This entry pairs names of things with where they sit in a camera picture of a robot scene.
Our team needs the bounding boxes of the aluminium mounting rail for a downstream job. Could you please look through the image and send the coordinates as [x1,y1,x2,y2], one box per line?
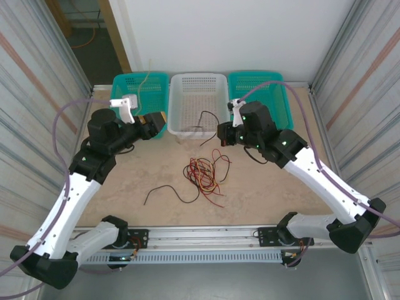
[70,224,374,251]

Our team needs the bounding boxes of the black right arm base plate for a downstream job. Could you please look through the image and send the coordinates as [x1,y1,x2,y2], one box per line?
[257,226,315,248]

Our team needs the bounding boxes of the aluminium table frame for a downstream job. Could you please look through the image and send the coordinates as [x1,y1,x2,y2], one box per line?
[90,81,315,94]

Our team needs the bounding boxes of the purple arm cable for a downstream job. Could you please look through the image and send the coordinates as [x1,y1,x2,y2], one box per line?
[239,80,400,269]
[0,97,113,299]

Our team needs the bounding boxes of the grey slotted cable duct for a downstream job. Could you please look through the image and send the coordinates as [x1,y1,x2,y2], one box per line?
[79,251,284,266]

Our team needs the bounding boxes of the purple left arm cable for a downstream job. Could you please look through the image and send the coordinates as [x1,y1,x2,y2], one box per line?
[0,97,113,299]

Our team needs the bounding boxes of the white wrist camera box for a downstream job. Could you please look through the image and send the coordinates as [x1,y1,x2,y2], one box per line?
[109,93,141,125]
[227,97,246,126]

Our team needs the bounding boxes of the white plastic basket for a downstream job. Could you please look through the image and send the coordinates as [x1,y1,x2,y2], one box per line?
[167,73,231,141]

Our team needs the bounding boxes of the wooden board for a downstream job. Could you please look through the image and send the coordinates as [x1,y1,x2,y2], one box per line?
[45,0,73,38]

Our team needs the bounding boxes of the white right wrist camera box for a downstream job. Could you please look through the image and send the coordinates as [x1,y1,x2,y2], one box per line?
[227,97,246,126]

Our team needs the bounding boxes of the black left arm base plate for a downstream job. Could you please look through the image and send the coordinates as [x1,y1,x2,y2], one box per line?
[126,229,149,249]

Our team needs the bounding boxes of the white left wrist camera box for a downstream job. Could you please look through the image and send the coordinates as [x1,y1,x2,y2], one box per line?
[109,93,141,125]

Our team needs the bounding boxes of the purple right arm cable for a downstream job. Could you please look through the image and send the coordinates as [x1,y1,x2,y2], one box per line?
[239,80,400,269]

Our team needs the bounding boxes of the teal plastic basket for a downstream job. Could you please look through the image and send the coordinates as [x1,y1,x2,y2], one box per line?
[111,73,169,141]
[227,72,294,138]

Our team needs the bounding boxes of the red cable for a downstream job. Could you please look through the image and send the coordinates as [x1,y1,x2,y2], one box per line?
[199,182,226,209]
[199,149,233,188]
[187,157,219,196]

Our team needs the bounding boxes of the wooden door frame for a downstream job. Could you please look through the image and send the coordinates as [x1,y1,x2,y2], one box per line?
[96,0,132,76]

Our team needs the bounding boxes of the red base wire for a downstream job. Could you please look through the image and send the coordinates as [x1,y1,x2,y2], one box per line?
[129,236,148,260]
[292,239,306,259]

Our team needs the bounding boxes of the orange background cable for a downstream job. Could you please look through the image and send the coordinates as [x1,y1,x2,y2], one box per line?
[70,0,98,49]

